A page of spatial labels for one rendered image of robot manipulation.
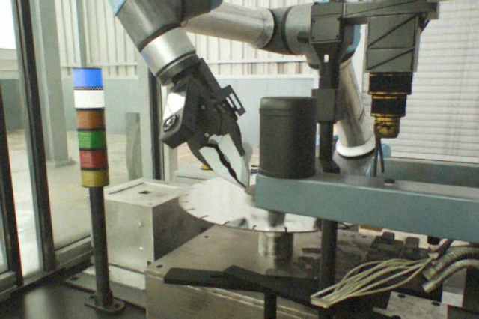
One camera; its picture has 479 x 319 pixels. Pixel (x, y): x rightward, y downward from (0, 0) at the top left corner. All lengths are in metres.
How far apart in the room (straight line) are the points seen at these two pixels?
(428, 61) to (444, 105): 0.67
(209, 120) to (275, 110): 0.23
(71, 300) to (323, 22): 0.64
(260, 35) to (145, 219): 0.49
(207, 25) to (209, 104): 0.31
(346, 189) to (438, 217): 0.08
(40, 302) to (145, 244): 0.21
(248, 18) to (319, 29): 0.33
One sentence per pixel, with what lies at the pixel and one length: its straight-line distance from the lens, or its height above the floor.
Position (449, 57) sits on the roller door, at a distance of 6.51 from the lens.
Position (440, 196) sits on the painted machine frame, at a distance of 0.38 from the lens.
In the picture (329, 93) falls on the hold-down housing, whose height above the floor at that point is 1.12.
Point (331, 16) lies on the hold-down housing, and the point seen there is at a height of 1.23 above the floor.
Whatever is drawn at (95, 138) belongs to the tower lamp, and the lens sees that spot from 0.68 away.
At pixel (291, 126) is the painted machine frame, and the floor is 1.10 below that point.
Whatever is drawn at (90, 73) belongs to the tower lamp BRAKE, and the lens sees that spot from 0.67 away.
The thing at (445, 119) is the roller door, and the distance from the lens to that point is 6.52.
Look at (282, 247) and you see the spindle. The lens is 0.68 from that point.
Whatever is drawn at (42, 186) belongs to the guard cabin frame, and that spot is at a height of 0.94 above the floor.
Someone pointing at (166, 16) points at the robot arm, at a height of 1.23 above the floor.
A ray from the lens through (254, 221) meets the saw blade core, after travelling 0.56.
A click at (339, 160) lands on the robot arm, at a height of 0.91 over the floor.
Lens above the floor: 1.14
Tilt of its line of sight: 12 degrees down
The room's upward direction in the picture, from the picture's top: straight up
